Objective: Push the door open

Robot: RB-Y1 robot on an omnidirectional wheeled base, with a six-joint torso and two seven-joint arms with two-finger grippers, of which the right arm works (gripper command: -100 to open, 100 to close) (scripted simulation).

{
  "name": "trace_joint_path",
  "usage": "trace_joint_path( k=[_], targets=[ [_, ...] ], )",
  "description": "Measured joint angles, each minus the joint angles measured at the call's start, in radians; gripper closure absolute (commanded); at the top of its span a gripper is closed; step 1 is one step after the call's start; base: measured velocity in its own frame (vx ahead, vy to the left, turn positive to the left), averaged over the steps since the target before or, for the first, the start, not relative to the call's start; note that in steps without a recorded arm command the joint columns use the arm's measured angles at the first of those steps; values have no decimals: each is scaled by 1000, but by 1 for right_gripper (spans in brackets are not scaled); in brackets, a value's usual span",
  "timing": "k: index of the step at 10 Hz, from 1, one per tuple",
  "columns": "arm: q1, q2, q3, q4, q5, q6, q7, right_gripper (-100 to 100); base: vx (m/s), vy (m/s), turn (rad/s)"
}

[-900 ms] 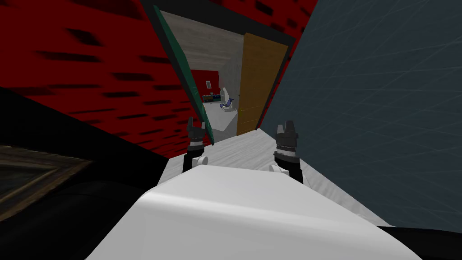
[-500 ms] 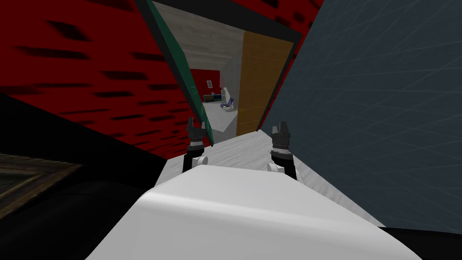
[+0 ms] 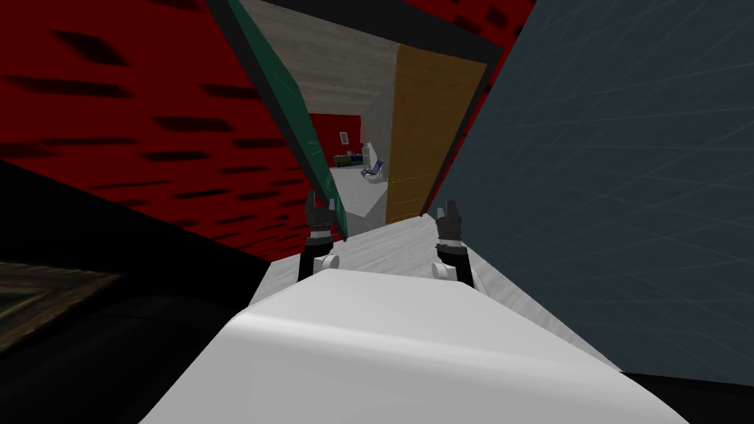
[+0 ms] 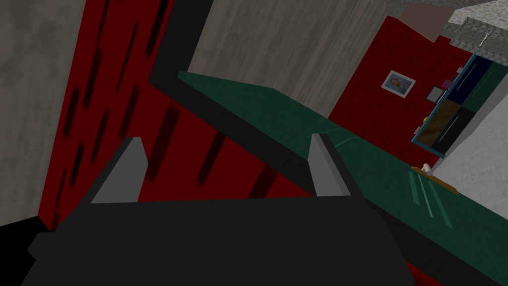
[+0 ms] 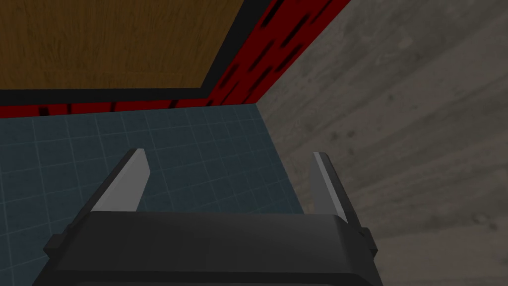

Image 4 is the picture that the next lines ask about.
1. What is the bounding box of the small grey framed picture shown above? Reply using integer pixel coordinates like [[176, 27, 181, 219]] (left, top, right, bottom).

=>
[[426, 86, 447, 104]]

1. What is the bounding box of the brown wooden board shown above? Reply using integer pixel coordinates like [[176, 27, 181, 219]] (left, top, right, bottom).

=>
[[410, 166, 460, 196]]

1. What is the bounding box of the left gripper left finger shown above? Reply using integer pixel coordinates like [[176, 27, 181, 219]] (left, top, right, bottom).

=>
[[79, 137, 149, 205]]

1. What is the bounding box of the white framed portrait picture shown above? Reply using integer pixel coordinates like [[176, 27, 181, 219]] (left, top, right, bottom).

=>
[[381, 70, 417, 99]]

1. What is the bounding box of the blue framed shelf cabinet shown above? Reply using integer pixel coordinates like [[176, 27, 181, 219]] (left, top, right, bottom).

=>
[[411, 53, 508, 160]]

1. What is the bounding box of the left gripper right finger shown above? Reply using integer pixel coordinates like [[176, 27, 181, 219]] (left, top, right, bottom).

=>
[[307, 133, 364, 198]]

